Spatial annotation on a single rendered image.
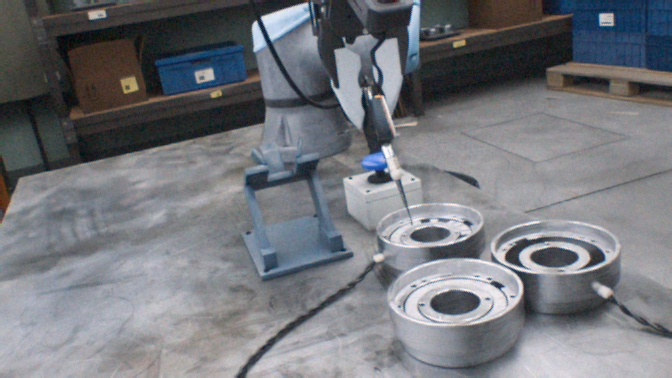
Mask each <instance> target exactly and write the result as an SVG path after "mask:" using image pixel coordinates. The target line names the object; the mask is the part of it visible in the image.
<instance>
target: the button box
mask: <svg viewBox="0 0 672 378"><path fill-rule="evenodd" d="M400 172H401V176H402V179H401V180H402V185H403V188H404V192H405V196H406V199H407V203H408V206H413V205H418V204H423V197H422V187H421V180H420V179H419V178H417V177H415V176H414V175H412V174H410V173H408V172H407V171H405V170H403V169H402V168H400ZM343 183H344V189H345V196H346V203H347V209H348V213H349V214H350V215H351V216H354V217H355V218H356V219H357V220H358V221H359V222H360V223H361V224H363V225H364V227H365V228H366V229H367V230H368V231H369V232H372V231H375V230H376V225H377V223H378V222H379V221H380V219H382V218H383V217H384V216H385V215H387V214H389V213H391V212H393V211H395V210H399V209H402V208H405V204H404V202H403V199H402V197H401V194H400V192H399V189H398V187H397V184H395V181H393V179H392V177H391V174H390V172H388V169H387V168H386V169H385V176H384V177H380V178H378V177H375V171H371V172H367V173H363V174H359V175H356V176H351V177H347V178H343Z"/></svg>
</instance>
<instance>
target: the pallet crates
mask: <svg viewBox="0 0 672 378"><path fill-rule="evenodd" d="M570 9H572V31H571V32H573V39H571V40H573V61H574V62H570V63H566V65H559V66H556V67H552V68H549V69H547V70H546V71H547V72H546V75H547V88H546V89H549V90H556V91H564V92H571V93H578V94H584V95H591V96H598V97H606V98H613V99H620V100H627V102H630V101H634V103H642V104H648V105H655V106H662V107H669V108H672V98H667V97H659V96H652V95H644V94H639V93H640V86H644V87H652V88H660V89H668V90H672V0H572V8H570ZM572 75H577V76H581V79H584V80H592V81H601V82H609V83H610V89H609V90H606V89H597V88H589V87H582V86H574V85H573V76H572Z"/></svg>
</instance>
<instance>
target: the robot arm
mask: <svg viewBox="0 0 672 378"><path fill-rule="evenodd" d="M311 1H312V2H311ZM419 13H420V0H307V3H304V4H300V5H297V6H293V7H290V8H286V9H283V10H280V11H277V13H274V14H271V15H268V16H264V17H262V18H261V19H262V22H263V24H264V27H266V29H267V31H268V33H269V36H270V38H271V40H272V42H273V45H274V47H275V49H276V51H277V54H278V56H279V58H280V60H281V62H282V63H283V65H284V67H285V69H286V70H287V72H288V74H289V75H290V77H291V78H292V80H293V81H294V83H295V84H296V85H297V86H298V88H299V89H300V90H301V91H302V92H303V93H304V95H305V96H306V97H307V98H310V99H311V100H313V101H314V102H317V103H319V104H333V103H336V102H337V101H336V98H335V92H336V95H337V97H338V100H339V102H340V104H341V106H342V108H343V110H344V112H345V113H346V115H347V117H348V118H349V119H350V120H351V122H353V123H354V124H355V125H356V126H357V127H358V128H359V129H364V127H365V119H366V114H365V113H366V112H365V110H364V108H363V105H362V95H363V92H362V89H361V87H360V85H359V80H360V76H362V75H367V77H368V79H372V78H375V80H376V82H377V88H378V90H379V92H380V97H384V100H385V103H386V106H387V108H388V111H389V114H390V117H391V115H392V113H393V110H394V108H395V105H397V102H398V99H399V95H400V90H401V86H402V81H403V75H404V74H406V73H410V72H412V71H414V70H415V69H416V67H417V65H418V56H419ZM252 34H253V41H254V49H253V50H254V52H255V54H256V60H257V65H258V71H259V76H260V81H261V87H262V92H263V98H265V103H266V109H267V113H266V121H265V129H264V137H262V145H266V144H271V143H276V144H277V146H278V148H279V150H280V154H281V157H282V161H283V163H294V159H295V153H296V148H297V143H298V139H299V137H302V144H301V150H300V156H302V155H308V154H312V153H316V152H318V153H319V155H320V159H322V158H326V157H330V156H333V155H336V154H338V153H340V152H343V151H344V150H346V149H348V148H349V147H350V146H351V145H353V137H351V130H350V128H349V126H348V123H347V121H346V119H345V117H344V115H343V113H342V111H341V109H340V107H338V108H335V109H330V110H323V109H318V108H315V107H313V106H311V105H309V104H308V103H305V102H304V101H303V100H302V99H300V98H299V97H298V96H297V95H296V92H295V91H294V90H293V89H292V88H291V86H290V85H289V84H288V82H287V81H286V79H285V78H284V76H283V75H282V73H281V71H280V69H279V68H278V66H277V64H276V62H275V60H274V58H273V57H272V54H271V51H270V49H269V47H268V45H267V43H266V41H264V39H263V36H262V34H261V32H260V30H259V27H258V25H257V22H256V21H255V23H254V24H253V27H252Z"/></svg>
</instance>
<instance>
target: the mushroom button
mask: <svg viewBox="0 0 672 378"><path fill-rule="evenodd" d="M362 167H363V168H364V169H367V170H375V177H378V178H380V177H384V176H385V169H386V168H387V166H386V163H385V160H384V158H383V155H382V152H380V153H375V154H371V155H368V156H366V157H364V158H363V160H362Z"/></svg>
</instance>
